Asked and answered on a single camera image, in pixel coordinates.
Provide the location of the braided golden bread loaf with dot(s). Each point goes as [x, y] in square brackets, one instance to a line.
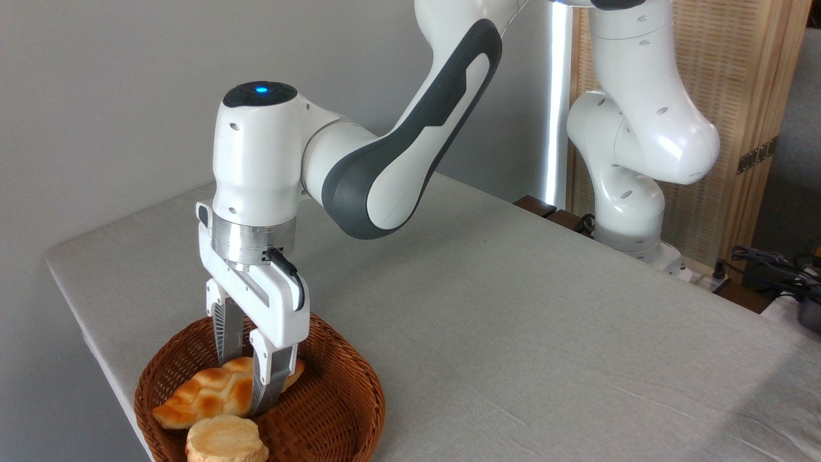
[215, 391]

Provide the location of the metal screen hinge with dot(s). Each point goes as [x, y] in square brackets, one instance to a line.
[757, 156]

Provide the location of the wooden folding screen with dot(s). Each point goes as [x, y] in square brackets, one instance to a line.
[744, 77]

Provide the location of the round pale bread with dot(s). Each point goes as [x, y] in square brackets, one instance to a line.
[224, 439]

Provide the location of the dark brown wooden block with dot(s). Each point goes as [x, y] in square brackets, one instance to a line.
[535, 205]

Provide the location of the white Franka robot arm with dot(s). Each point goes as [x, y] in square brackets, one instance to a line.
[410, 167]

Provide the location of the brown wicker basket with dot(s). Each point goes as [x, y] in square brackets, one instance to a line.
[333, 398]

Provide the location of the white power strip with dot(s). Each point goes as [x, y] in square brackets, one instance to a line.
[702, 277]

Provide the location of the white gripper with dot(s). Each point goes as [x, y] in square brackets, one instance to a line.
[276, 308]

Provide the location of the grey tablecloth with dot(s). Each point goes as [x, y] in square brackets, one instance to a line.
[513, 333]

